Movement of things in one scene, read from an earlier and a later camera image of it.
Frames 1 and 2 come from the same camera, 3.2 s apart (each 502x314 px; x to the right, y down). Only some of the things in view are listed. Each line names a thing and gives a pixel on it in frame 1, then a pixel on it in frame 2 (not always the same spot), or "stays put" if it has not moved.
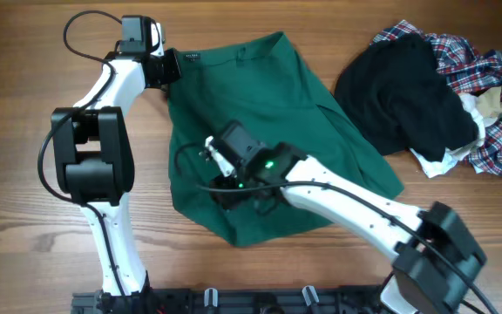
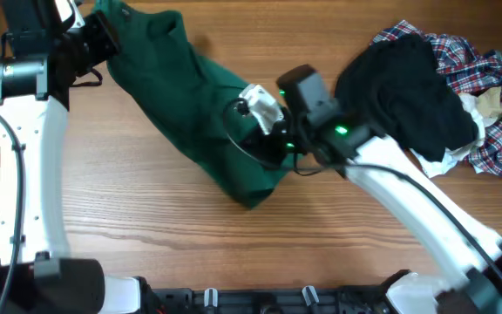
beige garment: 489,103 stays put
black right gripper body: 236,182 to 271,147
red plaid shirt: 468,68 stays put
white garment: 433,167 stays put
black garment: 395,91 stays put
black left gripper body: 167,66 to 91,44
